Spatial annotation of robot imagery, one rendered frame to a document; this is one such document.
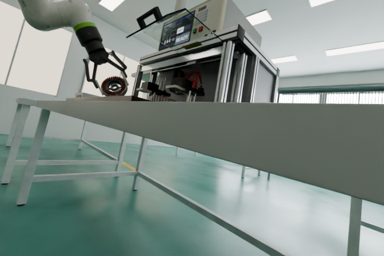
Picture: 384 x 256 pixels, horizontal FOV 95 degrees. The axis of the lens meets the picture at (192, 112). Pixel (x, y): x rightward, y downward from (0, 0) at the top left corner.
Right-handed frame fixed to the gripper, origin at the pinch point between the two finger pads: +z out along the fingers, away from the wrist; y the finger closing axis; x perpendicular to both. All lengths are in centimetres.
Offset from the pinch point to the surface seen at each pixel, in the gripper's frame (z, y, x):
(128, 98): 10, 2, 50
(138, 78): -1.6, -15.5, -18.2
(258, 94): 29, -51, 30
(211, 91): 20.3, -37.3, 17.0
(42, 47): -186, 74, -411
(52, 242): 62, 62, -29
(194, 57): 3.3, -32.1, 22.9
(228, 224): 101, -24, -1
